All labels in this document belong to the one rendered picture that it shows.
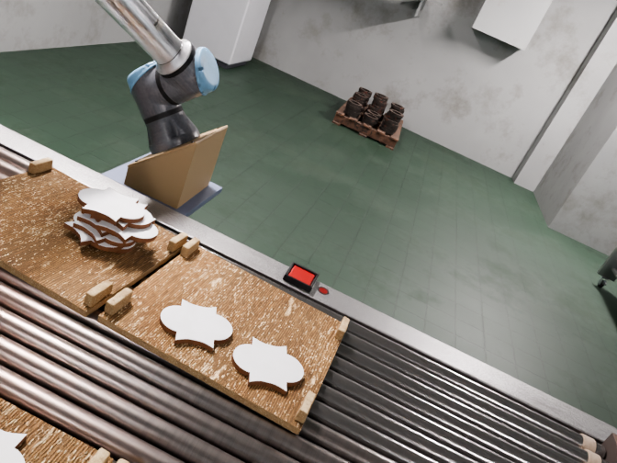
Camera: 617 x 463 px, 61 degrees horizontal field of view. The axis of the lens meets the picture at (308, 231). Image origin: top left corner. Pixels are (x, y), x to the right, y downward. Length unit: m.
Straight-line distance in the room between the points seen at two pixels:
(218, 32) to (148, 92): 5.40
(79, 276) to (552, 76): 7.19
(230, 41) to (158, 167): 5.42
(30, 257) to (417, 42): 6.95
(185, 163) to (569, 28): 6.75
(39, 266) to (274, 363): 0.48
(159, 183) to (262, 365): 0.71
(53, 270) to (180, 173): 0.52
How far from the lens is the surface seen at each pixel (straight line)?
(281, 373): 1.01
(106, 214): 1.14
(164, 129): 1.56
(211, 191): 1.69
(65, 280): 1.09
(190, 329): 1.02
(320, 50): 7.92
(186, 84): 1.49
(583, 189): 6.53
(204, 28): 7.00
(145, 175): 1.55
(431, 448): 1.11
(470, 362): 1.40
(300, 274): 1.33
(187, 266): 1.20
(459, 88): 7.74
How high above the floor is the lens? 1.61
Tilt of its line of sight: 26 degrees down
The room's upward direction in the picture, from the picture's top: 24 degrees clockwise
